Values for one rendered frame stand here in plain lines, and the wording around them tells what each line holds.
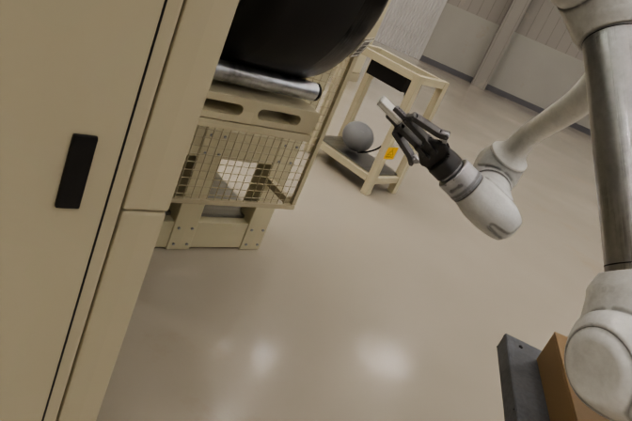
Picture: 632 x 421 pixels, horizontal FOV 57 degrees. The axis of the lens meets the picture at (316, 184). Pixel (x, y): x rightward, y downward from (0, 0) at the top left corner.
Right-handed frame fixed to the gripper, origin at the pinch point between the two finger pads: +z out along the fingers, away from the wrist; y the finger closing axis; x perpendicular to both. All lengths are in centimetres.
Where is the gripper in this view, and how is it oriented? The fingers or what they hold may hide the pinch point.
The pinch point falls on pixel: (390, 110)
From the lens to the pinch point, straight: 137.3
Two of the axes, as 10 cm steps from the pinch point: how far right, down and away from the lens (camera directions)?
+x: 3.8, -5.3, 7.6
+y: -5.9, 5.0, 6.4
